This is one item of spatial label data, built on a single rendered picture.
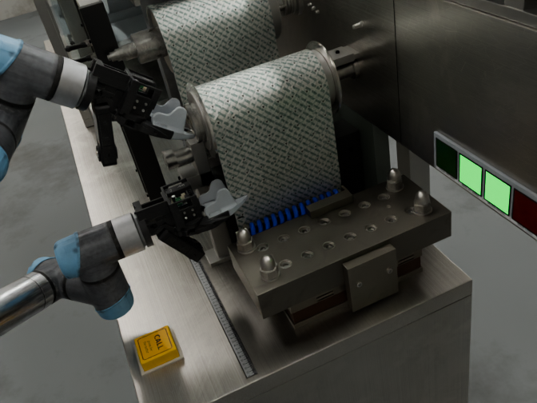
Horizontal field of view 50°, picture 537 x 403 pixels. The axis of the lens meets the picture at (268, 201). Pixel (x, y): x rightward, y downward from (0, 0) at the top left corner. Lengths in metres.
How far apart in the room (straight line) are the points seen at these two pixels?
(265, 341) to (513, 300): 1.46
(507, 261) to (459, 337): 1.31
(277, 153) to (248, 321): 0.33
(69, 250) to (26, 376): 1.59
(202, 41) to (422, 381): 0.85
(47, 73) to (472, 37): 0.62
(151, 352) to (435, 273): 0.57
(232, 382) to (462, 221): 1.87
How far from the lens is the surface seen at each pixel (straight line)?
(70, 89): 0.96
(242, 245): 1.07
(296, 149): 1.11
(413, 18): 0.96
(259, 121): 1.06
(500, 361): 2.20
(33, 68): 0.95
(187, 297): 1.23
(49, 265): 1.21
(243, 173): 1.09
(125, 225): 1.06
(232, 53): 1.26
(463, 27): 0.87
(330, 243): 1.07
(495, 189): 0.91
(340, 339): 1.08
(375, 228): 1.10
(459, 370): 1.36
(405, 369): 1.24
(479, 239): 2.65
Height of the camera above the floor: 1.72
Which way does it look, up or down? 35 degrees down
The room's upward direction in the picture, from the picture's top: 13 degrees counter-clockwise
